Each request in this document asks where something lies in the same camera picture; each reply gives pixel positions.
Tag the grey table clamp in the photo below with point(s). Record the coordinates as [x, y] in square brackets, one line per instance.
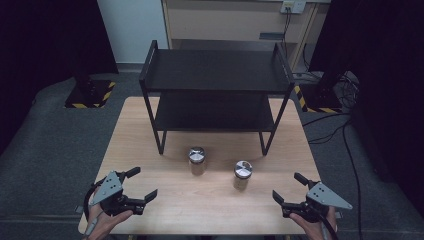
[338, 215]

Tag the metal can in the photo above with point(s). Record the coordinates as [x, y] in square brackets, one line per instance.
[197, 160]
[242, 175]

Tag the person's right hand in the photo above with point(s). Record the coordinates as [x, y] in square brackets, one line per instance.
[313, 230]

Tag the black two-tier shelf rack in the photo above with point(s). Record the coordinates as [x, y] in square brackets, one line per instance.
[216, 70]

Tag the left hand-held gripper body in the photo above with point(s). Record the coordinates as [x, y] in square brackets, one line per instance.
[108, 188]

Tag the beige wooden cabinet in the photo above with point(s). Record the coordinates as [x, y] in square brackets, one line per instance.
[226, 23]

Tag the black stand with striped base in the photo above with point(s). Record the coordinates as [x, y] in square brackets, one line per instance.
[321, 96]
[88, 95]

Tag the white wall power outlet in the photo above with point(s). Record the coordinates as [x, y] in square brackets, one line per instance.
[292, 6]

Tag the dark curtain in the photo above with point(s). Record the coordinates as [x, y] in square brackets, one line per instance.
[386, 66]
[43, 43]

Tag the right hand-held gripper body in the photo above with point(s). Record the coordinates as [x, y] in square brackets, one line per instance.
[325, 196]

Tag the person's left hand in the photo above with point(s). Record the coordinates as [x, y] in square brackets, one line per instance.
[103, 225]

